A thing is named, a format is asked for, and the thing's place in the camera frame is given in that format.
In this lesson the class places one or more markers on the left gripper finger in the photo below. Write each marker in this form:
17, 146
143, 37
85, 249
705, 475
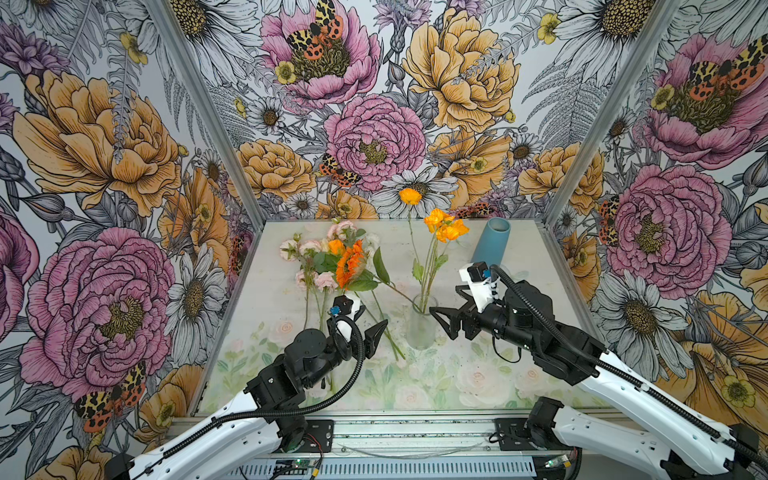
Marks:
355, 351
371, 339

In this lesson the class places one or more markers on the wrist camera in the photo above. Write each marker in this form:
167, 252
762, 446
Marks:
477, 277
342, 314

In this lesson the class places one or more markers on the pink white flower bunch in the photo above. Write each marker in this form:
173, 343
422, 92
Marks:
315, 276

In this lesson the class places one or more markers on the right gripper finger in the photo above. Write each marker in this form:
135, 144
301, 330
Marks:
453, 326
467, 312

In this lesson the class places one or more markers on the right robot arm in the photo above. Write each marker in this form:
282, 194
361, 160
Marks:
670, 440

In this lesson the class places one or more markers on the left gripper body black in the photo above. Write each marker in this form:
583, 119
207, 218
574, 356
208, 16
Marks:
355, 337

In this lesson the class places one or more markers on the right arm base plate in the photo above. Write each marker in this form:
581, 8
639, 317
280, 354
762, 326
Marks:
522, 434

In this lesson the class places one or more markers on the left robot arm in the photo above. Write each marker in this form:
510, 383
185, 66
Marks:
269, 414

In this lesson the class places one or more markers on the aluminium front rail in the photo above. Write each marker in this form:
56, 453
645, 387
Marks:
424, 436

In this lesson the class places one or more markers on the clear ribbed glass vase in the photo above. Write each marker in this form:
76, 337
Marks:
421, 326

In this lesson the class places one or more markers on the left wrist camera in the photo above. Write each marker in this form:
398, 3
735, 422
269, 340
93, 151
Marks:
342, 314

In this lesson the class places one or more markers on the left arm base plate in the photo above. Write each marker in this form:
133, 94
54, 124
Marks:
310, 436

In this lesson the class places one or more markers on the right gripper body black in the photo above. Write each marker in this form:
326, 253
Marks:
470, 318

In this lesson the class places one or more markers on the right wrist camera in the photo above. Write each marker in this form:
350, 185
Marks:
477, 277

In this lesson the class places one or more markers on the teal ceramic vase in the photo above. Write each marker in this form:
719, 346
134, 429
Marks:
492, 243

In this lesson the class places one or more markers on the yellow orange poppy stem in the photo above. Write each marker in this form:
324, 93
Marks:
444, 229

